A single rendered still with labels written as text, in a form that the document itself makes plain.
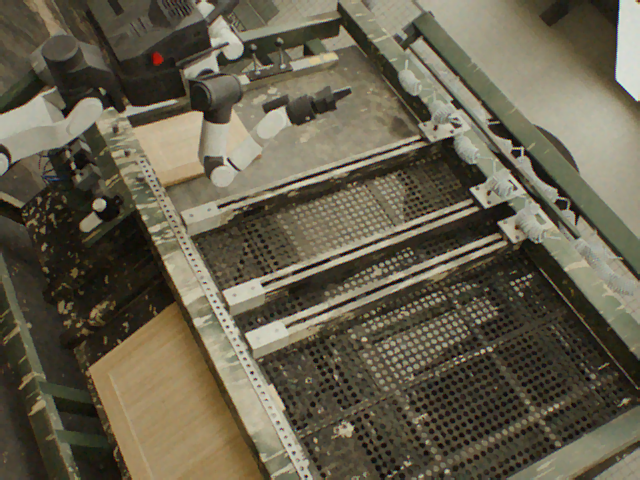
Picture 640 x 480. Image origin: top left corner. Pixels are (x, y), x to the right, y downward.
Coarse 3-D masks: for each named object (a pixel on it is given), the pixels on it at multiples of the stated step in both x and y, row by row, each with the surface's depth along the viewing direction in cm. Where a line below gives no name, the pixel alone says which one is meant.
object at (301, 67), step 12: (300, 60) 314; (324, 60) 316; (336, 60) 318; (288, 72) 309; (300, 72) 313; (252, 84) 304; (264, 84) 308; (132, 108) 287; (144, 108) 287; (156, 108) 289; (168, 108) 292; (180, 108) 295; (132, 120) 287
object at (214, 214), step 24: (432, 120) 282; (408, 144) 288; (432, 144) 289; (336, 168) 276; (360, 168) 278; (384, 168) 286; (264, 192) 266; (288, 192) 267; (312, 192) 274; (192, 216) 254; (216, 216) 257; (240, 216) 264
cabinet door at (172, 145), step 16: (192, 112) 292; (144, 128) 284; (160, 128) 285; (176, 128) 286; (192, 128) 287; (240, 128) 289; (144, 144) 279; (160, 144) 280; (176, 144) 281; (192, 144) 282; (160, 160) 275; (176, 160) 276; (192, 160) 277; (160, 176) 271; (176, 176) 271; (192, 176) 273
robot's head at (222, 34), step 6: (216, 30) 246; (222, 30) 246; (228, 30) 247; (216, 36) 247; (222, 36) 244; (228, 36) 243; (234, 36) 244; (216, 42) 243; (222, 42) 243; (234, 42) 241; (240, 42) 243; (222, 48) 243; (228, 48) 242; (234, 48) 243; (240, 48) 244; (228, 54) 243; (234, 54) 245; (240, 54) 246
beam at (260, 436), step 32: (128, 128) 279; (128, 160) 269; (160, 224) 254; (160, 256) 247; (192, 288) 240; (192, 320) 233; (224, 352) 227; (224, 384) 221; (256, 416) 216; (256, 448) 210
